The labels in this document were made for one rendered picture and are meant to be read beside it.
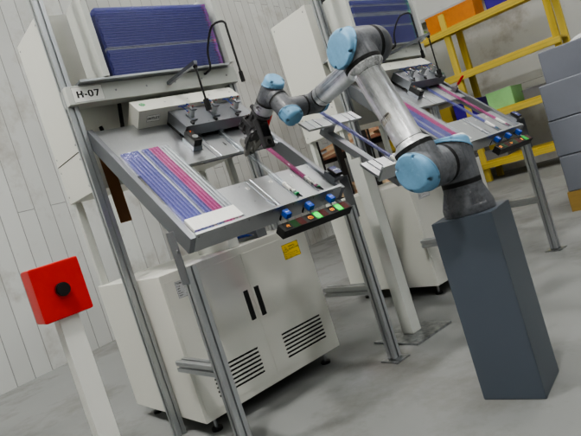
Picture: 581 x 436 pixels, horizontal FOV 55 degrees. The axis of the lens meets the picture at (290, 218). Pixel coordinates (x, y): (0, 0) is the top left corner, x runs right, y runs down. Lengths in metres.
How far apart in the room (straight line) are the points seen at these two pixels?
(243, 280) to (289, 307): 0.25
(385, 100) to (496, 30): 7.96
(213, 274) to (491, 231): 1.03
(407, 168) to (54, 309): 1.06
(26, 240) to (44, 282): 3.08
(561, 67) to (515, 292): 3.32
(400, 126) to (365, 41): 0.27
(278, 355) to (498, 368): 0.90
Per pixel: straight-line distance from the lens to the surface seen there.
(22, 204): 4.83
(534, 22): 9.40
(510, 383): 1.78
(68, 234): 4.95
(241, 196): 1.97
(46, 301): 1.71
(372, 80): 1.63
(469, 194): 1.66
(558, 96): 4.42
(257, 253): 2.24
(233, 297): 2.16
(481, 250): 1.65
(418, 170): 1.54
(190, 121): 2.25
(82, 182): 2.42
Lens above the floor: 0.78
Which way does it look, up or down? 3 degrees down
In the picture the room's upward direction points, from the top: 18 degrees counter-clockwise
